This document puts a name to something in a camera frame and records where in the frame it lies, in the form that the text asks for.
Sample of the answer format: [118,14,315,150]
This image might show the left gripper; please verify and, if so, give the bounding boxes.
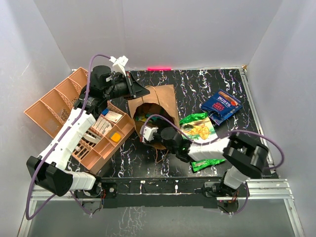
[103,72,150,101]

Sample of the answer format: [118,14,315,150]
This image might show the brown paper bag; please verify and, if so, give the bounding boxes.
[128,84,179,138]

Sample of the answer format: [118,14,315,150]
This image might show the green yellow chips bag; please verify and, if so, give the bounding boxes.
[179,113,218,143]

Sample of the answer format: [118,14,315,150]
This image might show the blue white snack packet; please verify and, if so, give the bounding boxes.
[208,109,240,125]

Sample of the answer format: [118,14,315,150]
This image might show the dark blue snack bag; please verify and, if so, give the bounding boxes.
[200,89,242,115]

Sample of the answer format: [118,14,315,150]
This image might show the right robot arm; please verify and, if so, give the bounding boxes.
[141,126,269,197]

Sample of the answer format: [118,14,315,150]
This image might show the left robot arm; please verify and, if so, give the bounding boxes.
[26,65,150,197]

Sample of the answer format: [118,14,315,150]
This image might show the green mango candy bag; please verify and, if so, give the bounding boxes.
[133,111,160,123]

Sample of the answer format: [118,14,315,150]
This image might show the red green snack bag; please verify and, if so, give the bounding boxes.
[191,159,226,173]

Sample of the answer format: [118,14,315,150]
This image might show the yellow sticky note pad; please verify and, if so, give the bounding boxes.
[110,132,121,143]

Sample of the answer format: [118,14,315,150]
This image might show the card packs in organizer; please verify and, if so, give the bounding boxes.
[83,111,122,144]

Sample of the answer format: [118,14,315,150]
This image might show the orange desk organizer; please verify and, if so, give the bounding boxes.
[24,67,135,175]

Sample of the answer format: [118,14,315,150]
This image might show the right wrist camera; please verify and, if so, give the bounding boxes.
[140,125,158,143]

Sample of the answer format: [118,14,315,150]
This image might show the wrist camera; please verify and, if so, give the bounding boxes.
[109,55,128,76]
[140,125,158,143]

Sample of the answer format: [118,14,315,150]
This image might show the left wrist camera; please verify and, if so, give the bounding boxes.
[109,55,128,76]

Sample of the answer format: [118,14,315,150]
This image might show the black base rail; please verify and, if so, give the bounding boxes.
[75,177,249,208]

